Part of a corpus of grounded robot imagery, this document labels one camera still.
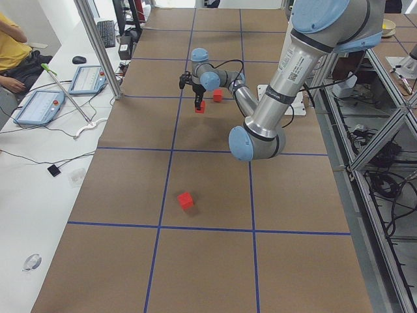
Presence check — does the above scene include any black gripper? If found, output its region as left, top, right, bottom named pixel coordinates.
left=192, top=83, right=205, bottom=108

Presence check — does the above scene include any red block moved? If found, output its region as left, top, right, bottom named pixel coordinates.
left=212, top=89, right=223, bottom=102
left=195, top=100, right=206, bottom=113

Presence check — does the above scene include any red block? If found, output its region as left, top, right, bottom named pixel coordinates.
left=177, top=192, right=194, bottom=210

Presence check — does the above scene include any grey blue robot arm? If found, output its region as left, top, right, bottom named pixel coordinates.
left=179, top=1, right=385, bottom=162

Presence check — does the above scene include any teach pendant far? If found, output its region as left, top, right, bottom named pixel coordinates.
left=68, top=65, right=107, bottom=96

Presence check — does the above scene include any teach pendant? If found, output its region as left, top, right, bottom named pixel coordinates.
left=14, top=90, right=65, bottom=126
left=68, top=65, right=107, bottom=96

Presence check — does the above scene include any black keyboard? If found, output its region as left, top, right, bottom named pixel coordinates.
left=96, top=20, right=115, bottom=48

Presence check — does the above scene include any brown paper table mat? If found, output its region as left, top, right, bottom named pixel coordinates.
left=33, top=8, right=372, bottom=312

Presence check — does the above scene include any black computer mouse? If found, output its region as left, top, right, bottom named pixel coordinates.
left=72, top=55, right=87, bottom=65

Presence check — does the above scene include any teach pendant near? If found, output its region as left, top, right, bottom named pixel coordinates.
left=14, top=90, right=65, bottom=126

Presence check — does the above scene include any metal rod green tip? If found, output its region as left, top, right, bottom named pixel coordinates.
left=41, top=63, right=92, bottom=125

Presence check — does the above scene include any small black square pad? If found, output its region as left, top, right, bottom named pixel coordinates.
left=47, top=164, right=61, bottom=177

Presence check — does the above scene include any person in yellow shirt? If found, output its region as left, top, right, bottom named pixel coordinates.
left=1, top=14, right=53, bottom=102

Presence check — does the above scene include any yellow white bowl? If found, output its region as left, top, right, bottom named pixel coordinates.
left=382, top=19, right=396, bottom=38

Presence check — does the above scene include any clear tape roll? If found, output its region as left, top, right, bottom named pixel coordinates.
left=22, top=254, right=42, bottom=272

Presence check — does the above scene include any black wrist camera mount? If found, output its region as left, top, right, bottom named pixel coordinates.
left=179, top=71, right=192, bottom=90

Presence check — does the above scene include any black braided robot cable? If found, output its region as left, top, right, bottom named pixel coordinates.
left=208, top=58, right=246, bottom=86

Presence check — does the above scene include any aluminium frame post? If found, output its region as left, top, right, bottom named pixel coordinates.
left=74, top=0, right=122, bottom=100

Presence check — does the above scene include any aluminium frame rack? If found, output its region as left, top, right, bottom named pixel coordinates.
left=305, top=42, right=416, bottom=312

